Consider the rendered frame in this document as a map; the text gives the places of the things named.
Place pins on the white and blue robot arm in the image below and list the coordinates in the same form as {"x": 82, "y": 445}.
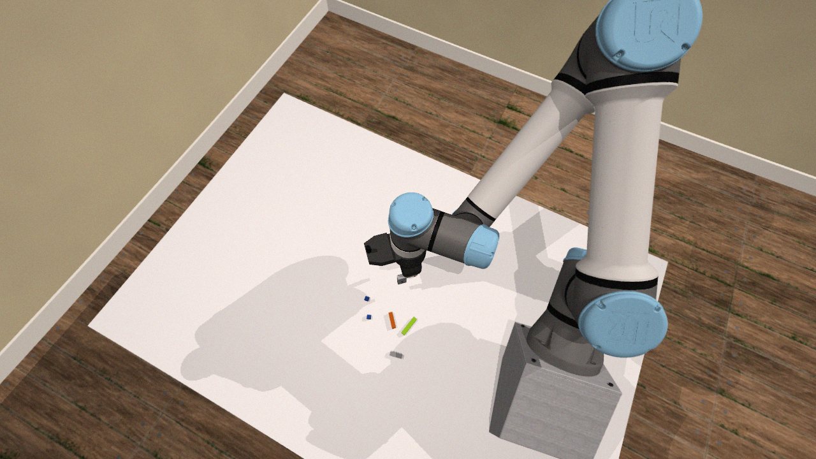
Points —
{"x": 625, "y": 67}

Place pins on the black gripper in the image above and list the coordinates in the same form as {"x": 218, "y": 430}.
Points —
{"x": 381, "y": 251}

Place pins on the lime green rod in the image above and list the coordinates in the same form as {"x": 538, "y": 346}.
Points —
{"x": 409, "y": 326}

